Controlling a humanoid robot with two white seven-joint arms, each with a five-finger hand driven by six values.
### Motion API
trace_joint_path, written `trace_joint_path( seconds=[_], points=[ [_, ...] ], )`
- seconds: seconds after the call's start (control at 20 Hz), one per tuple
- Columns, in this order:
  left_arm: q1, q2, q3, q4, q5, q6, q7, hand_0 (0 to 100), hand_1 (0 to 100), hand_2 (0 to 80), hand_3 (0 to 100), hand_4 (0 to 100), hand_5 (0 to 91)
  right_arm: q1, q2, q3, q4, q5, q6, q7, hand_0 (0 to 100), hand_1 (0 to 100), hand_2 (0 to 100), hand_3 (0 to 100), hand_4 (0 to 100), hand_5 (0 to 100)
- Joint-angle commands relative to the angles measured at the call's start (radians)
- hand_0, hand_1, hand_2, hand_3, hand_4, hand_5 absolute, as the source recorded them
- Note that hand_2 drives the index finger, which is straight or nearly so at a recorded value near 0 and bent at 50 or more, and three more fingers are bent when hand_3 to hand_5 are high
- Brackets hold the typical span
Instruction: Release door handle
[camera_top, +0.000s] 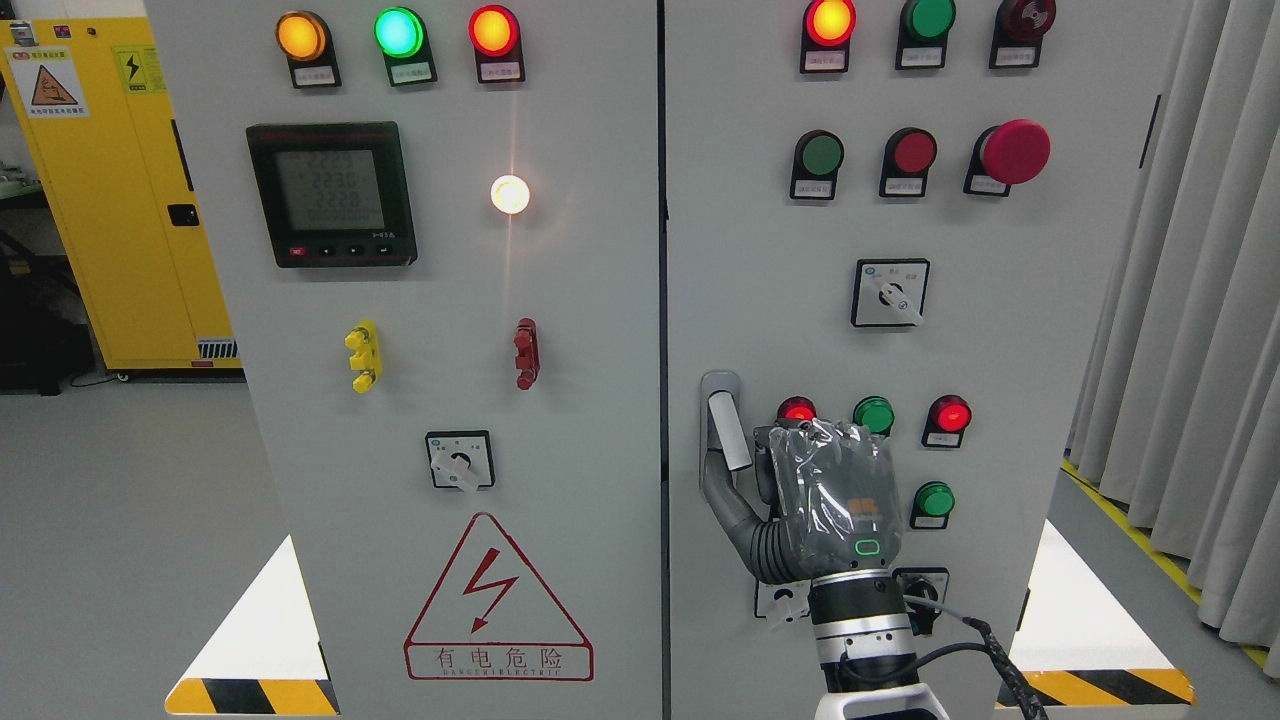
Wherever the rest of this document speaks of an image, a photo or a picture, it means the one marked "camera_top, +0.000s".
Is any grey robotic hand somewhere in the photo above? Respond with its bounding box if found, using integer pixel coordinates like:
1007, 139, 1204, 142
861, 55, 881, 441
700, 419, 902, 585

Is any silver door swing handle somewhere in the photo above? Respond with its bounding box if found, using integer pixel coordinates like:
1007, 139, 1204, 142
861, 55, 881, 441
698, 370, 753, 486

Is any right grey cabinet door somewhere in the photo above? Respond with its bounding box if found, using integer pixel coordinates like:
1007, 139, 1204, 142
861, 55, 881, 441
666, 1, 1190, 719

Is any grey cabinet door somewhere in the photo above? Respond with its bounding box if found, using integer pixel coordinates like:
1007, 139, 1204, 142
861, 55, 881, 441
146, 1, 664, 719
666, 1, 1190, 719

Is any left grey cabinet door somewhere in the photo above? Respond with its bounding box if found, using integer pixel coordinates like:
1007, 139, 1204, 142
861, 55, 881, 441
146, 1, 664, 719

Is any green light middle centre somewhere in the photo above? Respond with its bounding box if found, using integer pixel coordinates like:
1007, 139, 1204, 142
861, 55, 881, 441
851, 395, 896, 436

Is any red lit light middle left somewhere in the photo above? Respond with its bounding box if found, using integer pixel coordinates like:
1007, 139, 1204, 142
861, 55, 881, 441
776, 396, 817, 421

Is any red lit light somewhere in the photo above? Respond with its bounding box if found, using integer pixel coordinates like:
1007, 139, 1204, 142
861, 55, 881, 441
799, 0, 858, 74
922, 395, 973, 448
776, 396, 817, 421

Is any green push button lower right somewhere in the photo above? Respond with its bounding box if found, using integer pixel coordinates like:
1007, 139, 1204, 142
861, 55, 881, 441
909, 480, 956, 530

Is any red lit light middle right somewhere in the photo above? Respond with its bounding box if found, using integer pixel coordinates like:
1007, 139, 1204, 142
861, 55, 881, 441
922, 395, 973, 448

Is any green push button upper row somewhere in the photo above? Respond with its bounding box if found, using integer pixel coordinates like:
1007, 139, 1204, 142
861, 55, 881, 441
788, 129, 845, 202

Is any red push button upper row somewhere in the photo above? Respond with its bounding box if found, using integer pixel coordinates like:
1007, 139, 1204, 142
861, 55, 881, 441
878, 127, 938, 199

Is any grey curtain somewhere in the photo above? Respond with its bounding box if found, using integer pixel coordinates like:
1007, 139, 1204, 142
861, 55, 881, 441
1070, 1, 1279, 676

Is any red triangle electric warning sign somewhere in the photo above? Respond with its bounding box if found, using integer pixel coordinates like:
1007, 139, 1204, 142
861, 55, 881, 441
404, 512, 595, 682

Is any red emergency stop mushroom button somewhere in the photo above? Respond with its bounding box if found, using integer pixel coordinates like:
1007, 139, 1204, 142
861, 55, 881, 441
963, 118, 1051, 197

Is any white lit indicator light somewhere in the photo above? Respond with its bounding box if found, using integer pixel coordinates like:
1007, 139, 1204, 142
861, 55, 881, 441
490, 174, 532, 217

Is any red lit light top right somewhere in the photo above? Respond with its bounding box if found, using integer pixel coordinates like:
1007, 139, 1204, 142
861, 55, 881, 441
799, 0, 858, 74

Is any green unlit light top right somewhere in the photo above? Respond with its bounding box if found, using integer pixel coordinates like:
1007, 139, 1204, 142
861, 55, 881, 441
895, 0, 957, 70

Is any dark red buzzer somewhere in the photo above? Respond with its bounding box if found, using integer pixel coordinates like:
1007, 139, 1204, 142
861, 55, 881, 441
988, 0, 1057, 70

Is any red indicator light top left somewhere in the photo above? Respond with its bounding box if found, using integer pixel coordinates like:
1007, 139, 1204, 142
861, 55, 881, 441
468, 4, 526, 85

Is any black digital power meter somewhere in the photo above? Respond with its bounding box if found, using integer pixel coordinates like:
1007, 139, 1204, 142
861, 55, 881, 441
246, 120, 419, 268

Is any green indicator light top left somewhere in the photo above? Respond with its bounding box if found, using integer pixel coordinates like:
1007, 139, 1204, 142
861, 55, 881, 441
372, 6, 436, 87

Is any yellow indicator light top left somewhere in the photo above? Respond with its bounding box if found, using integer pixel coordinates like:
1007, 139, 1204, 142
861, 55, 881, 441
275, 10, 340, 88

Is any yellow safety cabinet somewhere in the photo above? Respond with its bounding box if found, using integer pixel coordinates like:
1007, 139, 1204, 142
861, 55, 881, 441
3, 17, 241, 372

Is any lower white rotary selector switch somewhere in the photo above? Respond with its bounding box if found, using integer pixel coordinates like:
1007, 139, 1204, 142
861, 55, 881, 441
753, 580, 812, 629

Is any black key selector switch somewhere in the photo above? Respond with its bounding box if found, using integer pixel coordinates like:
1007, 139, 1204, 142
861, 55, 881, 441
893, 568, 950, 635

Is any upper right rotary selector switch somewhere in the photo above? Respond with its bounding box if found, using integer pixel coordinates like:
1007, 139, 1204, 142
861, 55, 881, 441
850, 258, 931, 328

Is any black braided cable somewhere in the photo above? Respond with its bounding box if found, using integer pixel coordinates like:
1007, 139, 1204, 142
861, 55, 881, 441
900, 591, 1050, 720

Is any left door rotary selector switch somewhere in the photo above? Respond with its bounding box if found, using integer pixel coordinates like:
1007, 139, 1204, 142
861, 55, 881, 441
425, 430, 495, 493

